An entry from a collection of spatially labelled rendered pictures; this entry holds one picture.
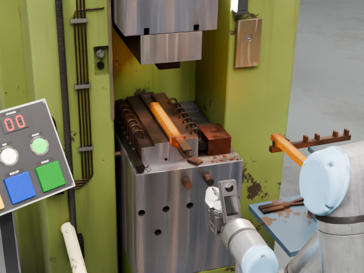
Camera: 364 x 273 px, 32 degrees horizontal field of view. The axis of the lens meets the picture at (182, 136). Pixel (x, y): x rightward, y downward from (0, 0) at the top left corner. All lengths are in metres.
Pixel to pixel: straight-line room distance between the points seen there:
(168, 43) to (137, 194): 0.51
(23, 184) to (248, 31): 0.92
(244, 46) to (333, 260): 1.16
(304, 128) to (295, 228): 2.50
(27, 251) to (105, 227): 0.64
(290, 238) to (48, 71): 0.96
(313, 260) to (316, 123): 3.22
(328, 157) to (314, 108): 3.84
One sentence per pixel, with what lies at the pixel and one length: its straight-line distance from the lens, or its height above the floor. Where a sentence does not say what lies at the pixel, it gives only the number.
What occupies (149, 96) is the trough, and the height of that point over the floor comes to 0.99.
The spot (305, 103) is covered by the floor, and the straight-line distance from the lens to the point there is 5.07.
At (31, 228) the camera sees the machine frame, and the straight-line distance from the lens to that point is 2.87.
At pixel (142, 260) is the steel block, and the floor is 0.57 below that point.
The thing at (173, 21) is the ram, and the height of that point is 1.40.
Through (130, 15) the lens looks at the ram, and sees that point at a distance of 1.92.
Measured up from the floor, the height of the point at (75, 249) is 0.64.
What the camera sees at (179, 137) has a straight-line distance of 2.09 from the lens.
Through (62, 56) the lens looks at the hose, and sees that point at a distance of 2.05.
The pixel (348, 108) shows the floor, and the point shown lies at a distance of 5.08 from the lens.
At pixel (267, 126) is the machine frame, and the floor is 0.93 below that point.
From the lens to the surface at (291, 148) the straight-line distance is 2.11.
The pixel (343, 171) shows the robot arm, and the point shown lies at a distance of 1.15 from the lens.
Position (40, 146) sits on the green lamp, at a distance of 1.89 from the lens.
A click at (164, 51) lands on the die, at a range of 1.98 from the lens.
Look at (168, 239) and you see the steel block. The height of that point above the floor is 0.64.
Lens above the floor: 1.94
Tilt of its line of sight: 26 degrees down
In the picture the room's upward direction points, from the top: 1 degrees clockwise
